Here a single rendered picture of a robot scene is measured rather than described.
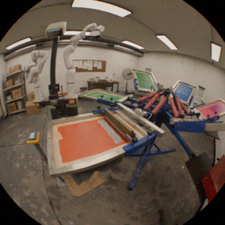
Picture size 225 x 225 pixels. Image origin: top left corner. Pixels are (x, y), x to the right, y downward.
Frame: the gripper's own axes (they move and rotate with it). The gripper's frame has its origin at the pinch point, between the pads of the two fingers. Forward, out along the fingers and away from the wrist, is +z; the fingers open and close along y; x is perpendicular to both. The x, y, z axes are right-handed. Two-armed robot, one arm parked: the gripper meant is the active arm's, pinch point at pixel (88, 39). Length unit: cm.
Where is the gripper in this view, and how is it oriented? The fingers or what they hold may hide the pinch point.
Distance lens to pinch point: 93.6
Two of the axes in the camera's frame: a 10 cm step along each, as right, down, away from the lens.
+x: -0.3, -1.8, -9.8
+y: -9.4, -3.3, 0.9
